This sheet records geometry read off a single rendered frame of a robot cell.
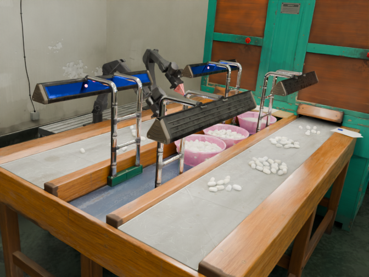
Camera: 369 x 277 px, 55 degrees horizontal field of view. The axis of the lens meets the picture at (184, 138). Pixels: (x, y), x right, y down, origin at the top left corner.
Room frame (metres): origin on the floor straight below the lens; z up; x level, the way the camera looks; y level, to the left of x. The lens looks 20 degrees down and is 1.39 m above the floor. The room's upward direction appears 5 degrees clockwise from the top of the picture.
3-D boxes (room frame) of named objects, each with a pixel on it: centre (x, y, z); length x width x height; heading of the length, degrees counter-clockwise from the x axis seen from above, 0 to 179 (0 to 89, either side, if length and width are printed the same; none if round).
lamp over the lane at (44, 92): (1.51, 0.38, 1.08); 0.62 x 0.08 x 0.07; 147
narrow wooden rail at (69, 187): (1.90, -0.01, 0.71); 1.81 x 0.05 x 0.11; 147
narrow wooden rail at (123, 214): (1.72, -0.28, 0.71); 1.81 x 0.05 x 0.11; 147
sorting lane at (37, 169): (1.99, 0.14, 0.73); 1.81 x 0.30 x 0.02; 147
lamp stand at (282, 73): (2.06, -0.55, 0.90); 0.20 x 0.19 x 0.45; 147
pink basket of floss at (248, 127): (2.32, -0.48, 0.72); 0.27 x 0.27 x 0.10
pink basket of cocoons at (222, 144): (1.71, -0.08, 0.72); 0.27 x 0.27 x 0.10
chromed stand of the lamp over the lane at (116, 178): (1.47, 0.32, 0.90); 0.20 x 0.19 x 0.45; 147
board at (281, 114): (2.50, -0.59, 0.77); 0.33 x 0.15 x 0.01; 57
